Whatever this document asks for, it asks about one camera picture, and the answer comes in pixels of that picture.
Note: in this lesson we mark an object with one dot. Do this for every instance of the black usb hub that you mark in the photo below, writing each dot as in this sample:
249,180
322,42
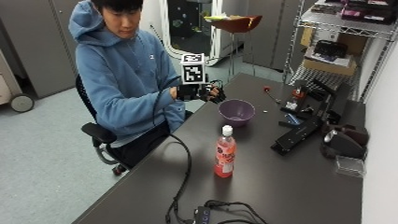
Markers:
202,215

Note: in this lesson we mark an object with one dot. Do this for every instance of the black rounded device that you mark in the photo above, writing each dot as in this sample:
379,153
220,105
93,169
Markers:
343,141

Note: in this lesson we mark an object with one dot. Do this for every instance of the brown bar stool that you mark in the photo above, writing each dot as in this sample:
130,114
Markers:
237,31

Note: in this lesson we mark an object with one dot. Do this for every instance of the black office chair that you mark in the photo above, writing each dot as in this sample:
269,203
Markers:
97,130

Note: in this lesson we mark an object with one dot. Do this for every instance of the purple plastic bowl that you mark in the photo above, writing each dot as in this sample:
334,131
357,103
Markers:
236,112

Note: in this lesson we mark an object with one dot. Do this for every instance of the white marker cube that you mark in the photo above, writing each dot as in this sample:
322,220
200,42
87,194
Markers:
193,70

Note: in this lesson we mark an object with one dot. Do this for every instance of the clear plastic box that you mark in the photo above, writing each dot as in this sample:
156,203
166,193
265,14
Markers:
350,166

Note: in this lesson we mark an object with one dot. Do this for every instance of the pink drink bottle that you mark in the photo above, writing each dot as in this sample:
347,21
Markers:
225,154

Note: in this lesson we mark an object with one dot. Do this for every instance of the grey cabinet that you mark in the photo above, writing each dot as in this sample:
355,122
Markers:
39,46

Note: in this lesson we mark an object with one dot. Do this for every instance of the the person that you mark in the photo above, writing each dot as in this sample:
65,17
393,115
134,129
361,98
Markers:
124,81

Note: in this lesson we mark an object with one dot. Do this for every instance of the black metal device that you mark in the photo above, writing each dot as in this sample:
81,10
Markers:
305,119

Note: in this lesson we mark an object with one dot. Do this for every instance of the cardboard box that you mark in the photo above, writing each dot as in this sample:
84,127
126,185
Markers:
329,63

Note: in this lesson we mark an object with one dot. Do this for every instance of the red knob stick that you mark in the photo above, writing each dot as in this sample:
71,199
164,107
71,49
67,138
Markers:
270,93

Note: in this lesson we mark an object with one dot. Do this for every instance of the black bag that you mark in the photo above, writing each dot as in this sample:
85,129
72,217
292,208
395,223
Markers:
330,49

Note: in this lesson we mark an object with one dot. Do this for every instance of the grey wheeled cart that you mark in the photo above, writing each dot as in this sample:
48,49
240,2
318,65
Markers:
12,90

